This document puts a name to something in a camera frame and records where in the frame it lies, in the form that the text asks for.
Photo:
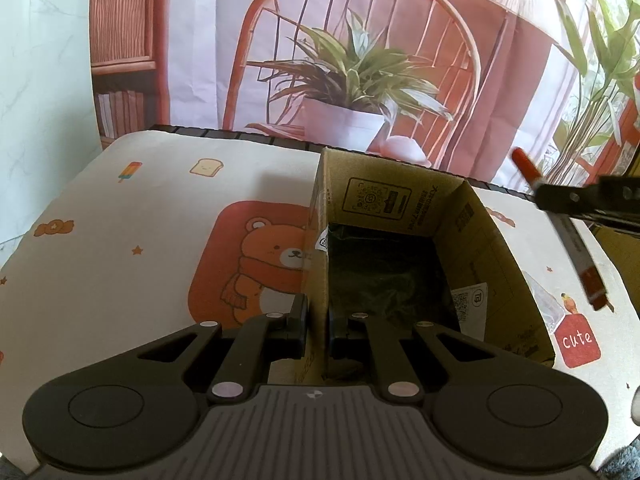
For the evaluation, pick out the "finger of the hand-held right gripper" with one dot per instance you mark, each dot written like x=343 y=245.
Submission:
x=565 y=200
x=620 y=186

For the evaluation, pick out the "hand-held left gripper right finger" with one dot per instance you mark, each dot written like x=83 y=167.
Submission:
x=334 y=335

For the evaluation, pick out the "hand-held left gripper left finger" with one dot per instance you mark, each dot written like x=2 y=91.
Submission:
x=300 y=325

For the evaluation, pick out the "orange-capped white marker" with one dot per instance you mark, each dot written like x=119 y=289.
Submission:
x=525 y=167

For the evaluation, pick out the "clear plastic packet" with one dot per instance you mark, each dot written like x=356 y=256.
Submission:
x=547 y=300

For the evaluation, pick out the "brown cardboard box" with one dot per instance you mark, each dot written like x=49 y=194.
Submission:
x=380 y=200

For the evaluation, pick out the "brown cardboard panel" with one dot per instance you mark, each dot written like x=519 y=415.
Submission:
x=620 y=255

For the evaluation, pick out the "cartoon printed tablecloth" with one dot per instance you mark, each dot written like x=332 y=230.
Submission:
x=125 y=270

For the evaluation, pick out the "printed chair and plant backdrop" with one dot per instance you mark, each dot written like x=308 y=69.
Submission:
x=200 y=35

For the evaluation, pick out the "white marble board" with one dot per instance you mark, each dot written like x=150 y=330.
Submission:
x=45 y=85

